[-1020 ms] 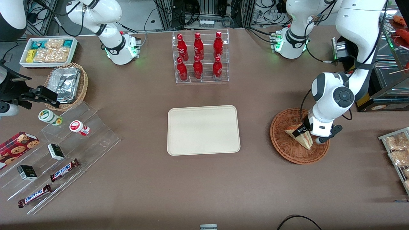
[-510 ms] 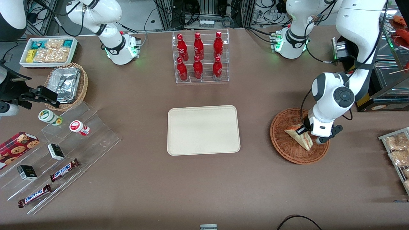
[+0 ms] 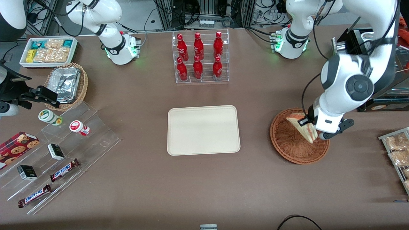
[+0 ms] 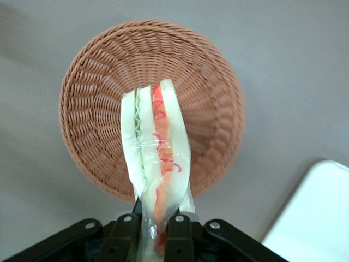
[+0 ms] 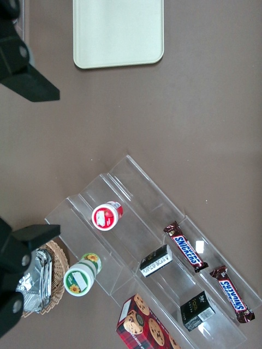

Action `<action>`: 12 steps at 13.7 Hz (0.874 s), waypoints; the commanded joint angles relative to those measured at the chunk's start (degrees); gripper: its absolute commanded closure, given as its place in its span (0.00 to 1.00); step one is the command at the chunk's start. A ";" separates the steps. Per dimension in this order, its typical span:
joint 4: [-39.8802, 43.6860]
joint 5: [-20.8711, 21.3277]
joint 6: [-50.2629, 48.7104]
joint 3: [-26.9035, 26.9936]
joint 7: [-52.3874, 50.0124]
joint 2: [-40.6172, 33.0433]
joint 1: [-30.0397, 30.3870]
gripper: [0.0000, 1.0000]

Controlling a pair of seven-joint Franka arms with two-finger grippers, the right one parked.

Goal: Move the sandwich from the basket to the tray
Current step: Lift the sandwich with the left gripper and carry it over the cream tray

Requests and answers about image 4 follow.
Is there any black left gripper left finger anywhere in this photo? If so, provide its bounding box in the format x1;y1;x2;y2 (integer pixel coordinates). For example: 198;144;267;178
95;199;143;262

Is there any brown wicker basket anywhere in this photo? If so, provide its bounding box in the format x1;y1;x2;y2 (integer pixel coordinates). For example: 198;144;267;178
58;19;245;204

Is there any triangle sandwich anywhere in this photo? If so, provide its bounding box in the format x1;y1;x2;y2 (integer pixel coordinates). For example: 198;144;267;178
121;78;196;262

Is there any cream plastic tray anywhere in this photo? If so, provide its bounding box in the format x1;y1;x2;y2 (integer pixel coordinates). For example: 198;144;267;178
261;159;349;262

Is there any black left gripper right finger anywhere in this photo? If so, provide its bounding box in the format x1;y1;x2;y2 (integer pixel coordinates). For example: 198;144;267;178
164;213;197;262

